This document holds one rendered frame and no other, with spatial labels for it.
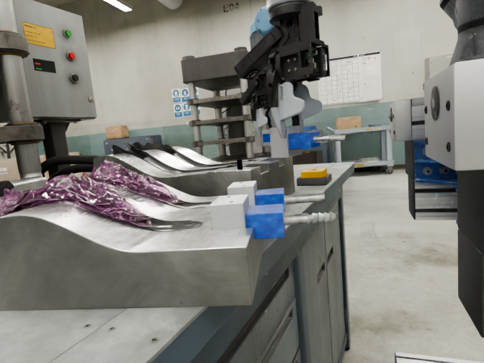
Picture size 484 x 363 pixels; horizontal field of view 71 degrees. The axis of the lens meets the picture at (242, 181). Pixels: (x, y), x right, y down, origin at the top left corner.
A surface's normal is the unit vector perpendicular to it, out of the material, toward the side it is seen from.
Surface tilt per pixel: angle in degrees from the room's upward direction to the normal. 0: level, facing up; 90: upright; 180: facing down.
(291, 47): 90
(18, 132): 90
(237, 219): 90
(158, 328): 0
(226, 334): 90
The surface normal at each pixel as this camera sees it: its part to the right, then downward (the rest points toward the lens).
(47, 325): -0.09, -0.99
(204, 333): 0.90, -0.03
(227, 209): -0.13, 0.15
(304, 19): -0.61, 0.17
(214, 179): -0.41, 0.16
